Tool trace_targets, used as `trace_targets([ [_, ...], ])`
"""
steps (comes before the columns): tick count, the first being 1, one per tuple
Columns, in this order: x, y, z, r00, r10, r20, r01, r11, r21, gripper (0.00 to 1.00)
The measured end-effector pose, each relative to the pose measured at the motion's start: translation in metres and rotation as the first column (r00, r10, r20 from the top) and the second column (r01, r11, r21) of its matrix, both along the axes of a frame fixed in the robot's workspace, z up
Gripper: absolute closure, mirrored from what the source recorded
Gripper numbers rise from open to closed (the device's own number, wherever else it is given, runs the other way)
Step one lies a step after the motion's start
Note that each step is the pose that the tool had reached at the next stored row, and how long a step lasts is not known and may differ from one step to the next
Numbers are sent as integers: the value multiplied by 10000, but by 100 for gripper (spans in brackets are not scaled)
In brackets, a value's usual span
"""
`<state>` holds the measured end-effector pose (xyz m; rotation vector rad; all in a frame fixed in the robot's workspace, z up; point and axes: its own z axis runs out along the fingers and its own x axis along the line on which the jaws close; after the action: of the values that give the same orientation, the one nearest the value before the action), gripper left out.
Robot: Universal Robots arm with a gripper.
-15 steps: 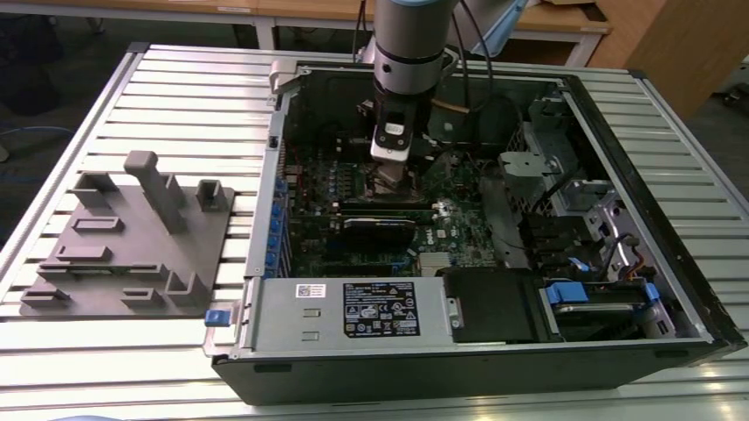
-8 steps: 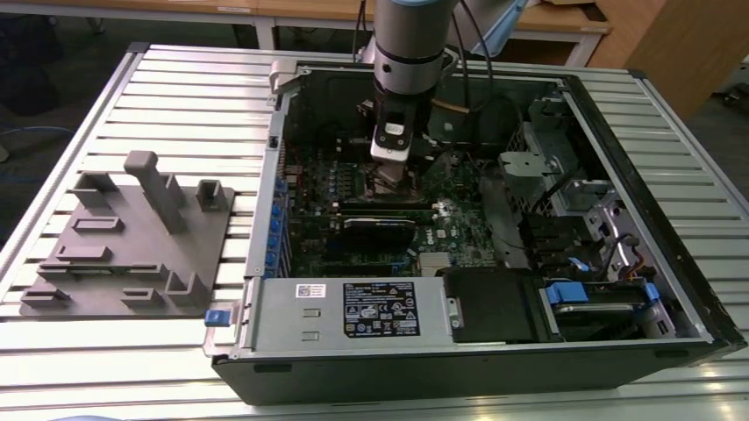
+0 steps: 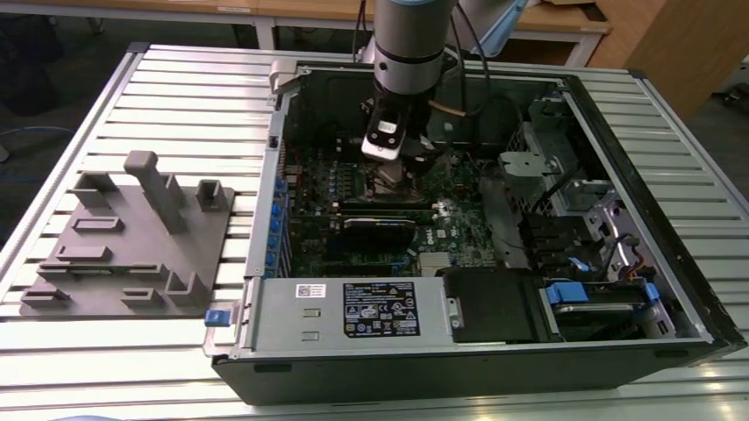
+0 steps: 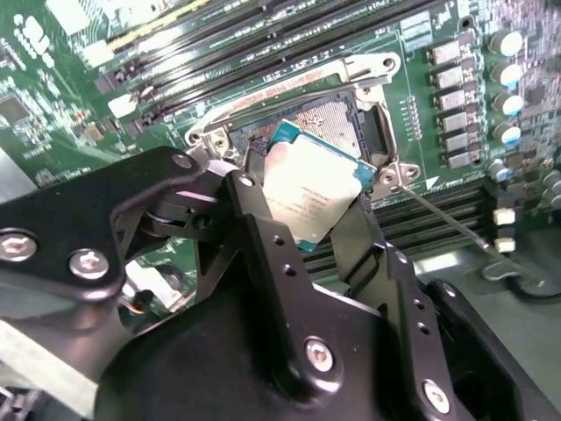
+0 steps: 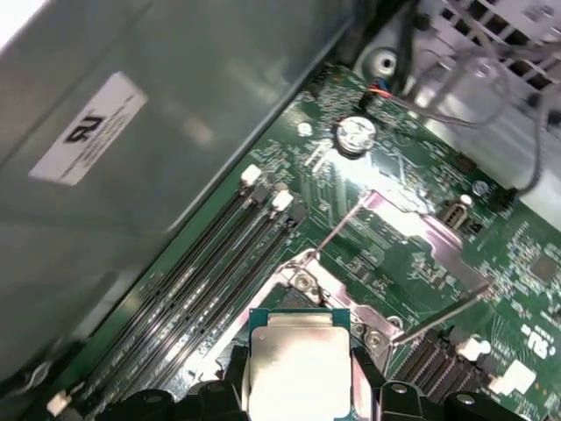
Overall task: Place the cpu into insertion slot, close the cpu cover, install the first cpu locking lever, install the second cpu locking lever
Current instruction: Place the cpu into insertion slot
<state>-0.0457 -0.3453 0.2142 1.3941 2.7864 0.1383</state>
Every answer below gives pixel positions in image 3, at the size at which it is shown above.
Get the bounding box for black looped cable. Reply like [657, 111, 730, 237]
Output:
[470, 92, 526, 151]

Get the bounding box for grey power supply unit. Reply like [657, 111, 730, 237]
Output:
[236, 275, 465, 353]

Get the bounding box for green motherboard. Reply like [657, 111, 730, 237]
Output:
[279, 139, 511, 280]

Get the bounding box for wooden desk white frame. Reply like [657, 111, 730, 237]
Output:
[256, 0, 613, 67]
[0, 0, 276, 52]

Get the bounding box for grey parts rack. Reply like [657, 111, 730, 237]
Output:
[17, 150, 238, 318]

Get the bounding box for wooden cabinet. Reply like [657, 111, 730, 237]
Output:
[583, 0, 749, 122]

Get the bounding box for brown sleeved cable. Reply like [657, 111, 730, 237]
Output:
[429, 99, 470, 118]

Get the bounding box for silver chipset heatsink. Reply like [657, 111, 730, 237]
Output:
[417, 251, 457, 269]

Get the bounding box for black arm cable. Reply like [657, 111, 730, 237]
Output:
[447, 0, 502, 122]

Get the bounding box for coloured power wires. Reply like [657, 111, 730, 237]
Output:
[622, 257, 652, 282]

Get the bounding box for blue floor cable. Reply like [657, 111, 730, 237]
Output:
[0, 125, 77, 142]

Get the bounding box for black power cable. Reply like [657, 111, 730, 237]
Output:
[602, 231, 642, 284]

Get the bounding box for black graphics card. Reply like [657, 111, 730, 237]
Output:
[340, 216, 419, 254]

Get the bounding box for grey case handle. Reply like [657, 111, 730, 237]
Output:
[267, 59, 302, 96]

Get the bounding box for grey chair base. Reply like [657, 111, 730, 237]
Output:
[710, 59, 749, 109]

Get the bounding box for CPU socket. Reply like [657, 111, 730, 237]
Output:
[359, 162, 426, 201]

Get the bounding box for blue disk carrier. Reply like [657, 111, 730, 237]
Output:
[538, 280, 664, 342]

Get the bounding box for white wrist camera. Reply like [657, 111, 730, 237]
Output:
[361, 117, 406, 160]

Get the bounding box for black PC case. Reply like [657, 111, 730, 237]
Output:
[202, 64, 749, 407]

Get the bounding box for black office chair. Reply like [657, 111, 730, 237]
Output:
[0, 12, 67, 118]

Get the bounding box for black drive cable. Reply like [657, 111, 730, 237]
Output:
[526, 160, 586, 216]

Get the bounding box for black plastic shroud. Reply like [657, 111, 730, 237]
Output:
[437, 266, 554, 346]

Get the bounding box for silver metal drive cage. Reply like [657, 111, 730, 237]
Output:
[478, 96, 649, 282]

